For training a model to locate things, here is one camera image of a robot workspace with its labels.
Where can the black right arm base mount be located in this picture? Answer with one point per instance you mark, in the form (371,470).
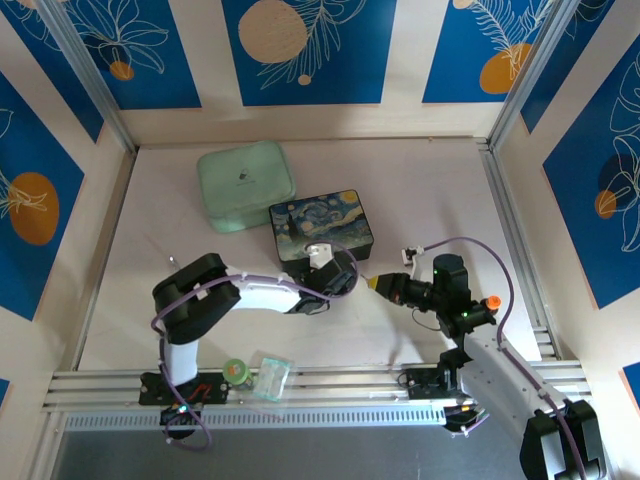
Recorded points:
(422,387)

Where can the green tape roll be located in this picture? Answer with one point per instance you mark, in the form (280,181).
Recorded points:
(236,372)

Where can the clear plastic box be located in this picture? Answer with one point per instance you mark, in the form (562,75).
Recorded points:
(272,380)

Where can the aluminium frame post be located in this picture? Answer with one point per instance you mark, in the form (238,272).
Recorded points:
(85,65)
(535,65)

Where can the starry night print box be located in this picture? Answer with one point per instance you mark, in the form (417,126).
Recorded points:
(320,220)

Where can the clear plastic holder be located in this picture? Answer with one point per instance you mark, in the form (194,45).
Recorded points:
(171,259)

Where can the aluminium side rail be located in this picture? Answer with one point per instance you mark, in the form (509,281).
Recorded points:
(507,210)
(107,250)

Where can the aluminium table edge rail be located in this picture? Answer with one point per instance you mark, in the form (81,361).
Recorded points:
(350,382)

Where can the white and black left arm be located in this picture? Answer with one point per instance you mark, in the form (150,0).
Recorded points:
(260,295)

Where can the mint green zipper pouch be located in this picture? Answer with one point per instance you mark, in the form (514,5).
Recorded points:
(240,180)

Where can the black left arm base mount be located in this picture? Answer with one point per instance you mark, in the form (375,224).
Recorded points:
(150,390)

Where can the small orange cap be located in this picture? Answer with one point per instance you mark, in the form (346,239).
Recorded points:
(494,301)

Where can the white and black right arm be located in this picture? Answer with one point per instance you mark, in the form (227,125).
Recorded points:
(500,365)

